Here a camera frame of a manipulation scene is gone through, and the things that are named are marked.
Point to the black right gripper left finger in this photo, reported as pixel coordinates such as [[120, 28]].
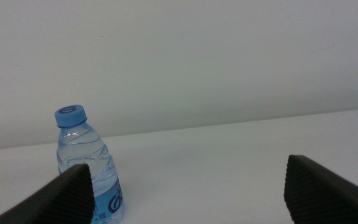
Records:
[[64, 199]]

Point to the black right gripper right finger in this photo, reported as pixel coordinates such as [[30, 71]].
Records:
[[322, 196]]

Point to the small clear water bottle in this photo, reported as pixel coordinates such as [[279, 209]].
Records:
[[79, 143]]

